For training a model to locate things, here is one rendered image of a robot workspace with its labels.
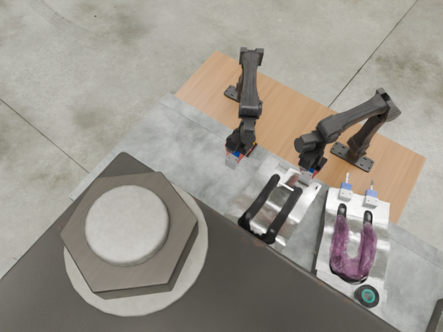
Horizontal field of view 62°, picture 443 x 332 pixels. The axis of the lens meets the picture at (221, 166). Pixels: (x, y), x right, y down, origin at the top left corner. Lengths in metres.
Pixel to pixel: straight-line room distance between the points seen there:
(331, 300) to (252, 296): 0.06
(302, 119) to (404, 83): 1.65
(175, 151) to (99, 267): 1.48
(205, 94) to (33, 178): 1.41
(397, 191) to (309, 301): 1.56
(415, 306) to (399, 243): 0.25
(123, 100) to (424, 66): 2.48
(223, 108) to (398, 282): 1.09
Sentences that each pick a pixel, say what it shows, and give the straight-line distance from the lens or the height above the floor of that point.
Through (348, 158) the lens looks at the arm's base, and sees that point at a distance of 1.82.
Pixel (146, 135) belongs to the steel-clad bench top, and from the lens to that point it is 1.81.
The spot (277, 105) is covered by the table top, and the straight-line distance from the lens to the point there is 1.92.
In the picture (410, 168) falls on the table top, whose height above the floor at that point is 0.80.
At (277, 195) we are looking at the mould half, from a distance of 1.57.
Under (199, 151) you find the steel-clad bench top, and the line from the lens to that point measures 1.73.
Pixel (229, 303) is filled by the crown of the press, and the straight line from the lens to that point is 0.30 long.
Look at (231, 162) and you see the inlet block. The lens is 1.53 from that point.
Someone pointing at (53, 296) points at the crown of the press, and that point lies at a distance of 0.32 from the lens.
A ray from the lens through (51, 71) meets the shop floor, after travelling 3.33.
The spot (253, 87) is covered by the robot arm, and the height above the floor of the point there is 1.22.
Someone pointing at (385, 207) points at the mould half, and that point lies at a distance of 1.73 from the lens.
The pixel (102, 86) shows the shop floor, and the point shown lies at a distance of 3.10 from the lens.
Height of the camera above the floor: 2.30
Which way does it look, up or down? 62 degrees down
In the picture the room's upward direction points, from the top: 4 degrees clockwise
